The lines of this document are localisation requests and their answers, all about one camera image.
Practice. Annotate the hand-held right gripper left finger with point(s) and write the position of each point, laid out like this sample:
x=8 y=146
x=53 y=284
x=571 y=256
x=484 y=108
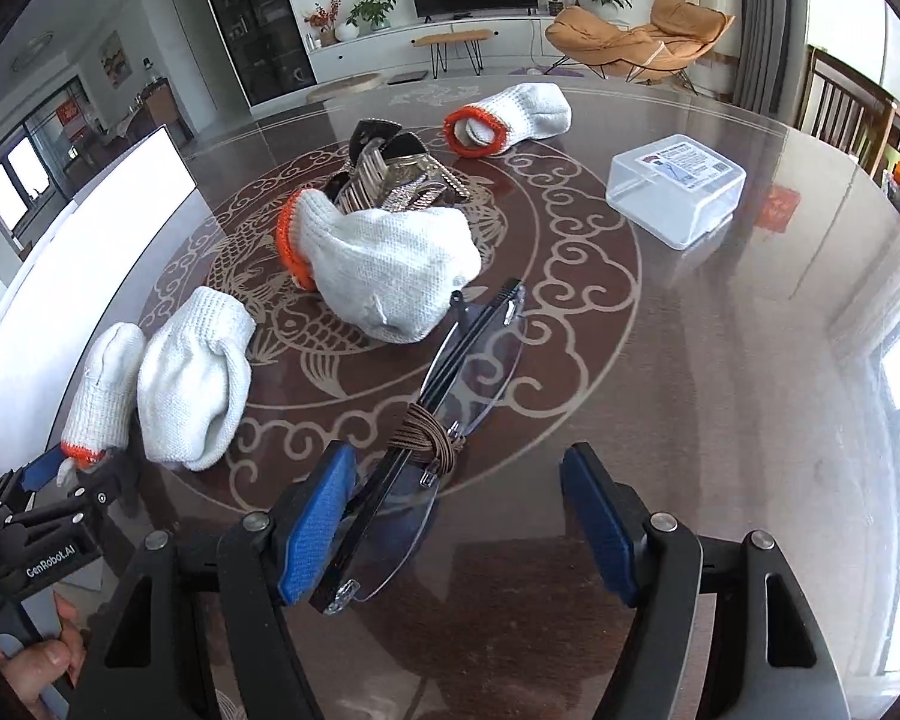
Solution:
x=319 y=525

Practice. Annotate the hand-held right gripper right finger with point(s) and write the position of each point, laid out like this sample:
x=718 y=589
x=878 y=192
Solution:
x=600 y=525

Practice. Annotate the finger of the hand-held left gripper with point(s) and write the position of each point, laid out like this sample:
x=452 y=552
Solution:
x=45 y=466
x=97 y=496

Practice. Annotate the white knit glove orange cuff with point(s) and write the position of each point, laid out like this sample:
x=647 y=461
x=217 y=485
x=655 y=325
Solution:
x=397 y=270
x=101 y=382
x=525 y=116
x=195 y=382

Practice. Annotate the clear safety glasses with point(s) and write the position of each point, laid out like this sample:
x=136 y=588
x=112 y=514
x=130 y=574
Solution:
x=457 y=349

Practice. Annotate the white cardboard box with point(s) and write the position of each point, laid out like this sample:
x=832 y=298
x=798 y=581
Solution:
x=82 y=240

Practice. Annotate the clear plastic box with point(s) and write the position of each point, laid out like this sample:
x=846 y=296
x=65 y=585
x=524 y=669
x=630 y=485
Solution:
x=675 y=187

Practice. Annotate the rhinestone hair clip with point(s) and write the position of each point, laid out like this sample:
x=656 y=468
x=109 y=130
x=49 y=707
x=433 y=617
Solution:
x=412 y=184

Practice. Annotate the dark brown hair claw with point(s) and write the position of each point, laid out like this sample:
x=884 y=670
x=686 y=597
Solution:
x=379 y=139

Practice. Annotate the person's left hand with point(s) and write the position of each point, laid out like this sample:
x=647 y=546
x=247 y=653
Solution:
x=45 y=660

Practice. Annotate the red door decoration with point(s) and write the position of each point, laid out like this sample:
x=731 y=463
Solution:
x=69 y=114

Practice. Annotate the dining table with chairs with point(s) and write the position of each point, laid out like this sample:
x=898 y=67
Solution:
x=150 y=109

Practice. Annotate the round ceiling light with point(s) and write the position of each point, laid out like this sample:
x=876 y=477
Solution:
x=31 y=51

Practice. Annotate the beige floor cushion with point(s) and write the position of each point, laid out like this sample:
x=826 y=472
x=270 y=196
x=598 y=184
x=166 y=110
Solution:
x=345 y=88

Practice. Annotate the dark floor mat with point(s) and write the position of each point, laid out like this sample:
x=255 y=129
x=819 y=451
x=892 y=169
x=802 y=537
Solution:
x=406 y=77

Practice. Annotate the purple rug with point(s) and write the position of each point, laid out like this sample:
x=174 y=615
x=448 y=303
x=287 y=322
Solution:
x=547 y=71

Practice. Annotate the white television cabinet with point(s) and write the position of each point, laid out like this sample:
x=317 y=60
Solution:
x=360 y=56

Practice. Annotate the wooden chair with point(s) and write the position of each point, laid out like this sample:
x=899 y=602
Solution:
x=840 y=105

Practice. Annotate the orange lounge chair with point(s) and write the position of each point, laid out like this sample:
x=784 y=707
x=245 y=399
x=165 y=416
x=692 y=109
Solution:
x=630 y=37

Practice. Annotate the dark glass display cabinet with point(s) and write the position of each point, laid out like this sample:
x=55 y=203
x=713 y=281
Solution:
x=255 y=22

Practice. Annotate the white round vase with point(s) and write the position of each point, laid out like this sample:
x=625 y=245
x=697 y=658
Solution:
x=347 y=31

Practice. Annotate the red flower arrangement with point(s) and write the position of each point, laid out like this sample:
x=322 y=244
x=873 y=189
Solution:
x=322 y=19

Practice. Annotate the wooden bench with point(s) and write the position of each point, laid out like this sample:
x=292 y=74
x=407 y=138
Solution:
x=454 y=36

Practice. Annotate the bushy green potted plant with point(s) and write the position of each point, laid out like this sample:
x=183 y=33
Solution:
x=373 y=11

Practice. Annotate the grey curtain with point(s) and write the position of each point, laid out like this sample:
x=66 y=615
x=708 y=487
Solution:
x=769 y=22

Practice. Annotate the wall painting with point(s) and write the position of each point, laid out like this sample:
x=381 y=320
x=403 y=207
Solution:
x=115 y=56

